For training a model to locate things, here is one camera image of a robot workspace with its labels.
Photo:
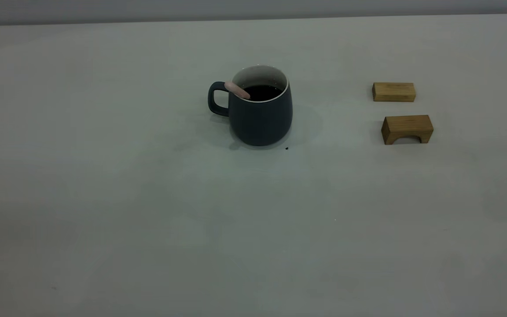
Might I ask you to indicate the flat rectangular wooden block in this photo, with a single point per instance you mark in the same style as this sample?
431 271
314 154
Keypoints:
393 92

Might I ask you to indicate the arched wooden block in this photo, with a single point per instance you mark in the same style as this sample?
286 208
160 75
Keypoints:
406 124

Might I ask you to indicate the dark grey ceramic mug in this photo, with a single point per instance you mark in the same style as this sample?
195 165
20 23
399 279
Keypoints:
260 123

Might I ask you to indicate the dark coffee liquid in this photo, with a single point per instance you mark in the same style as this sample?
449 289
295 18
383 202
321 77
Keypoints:
264 92

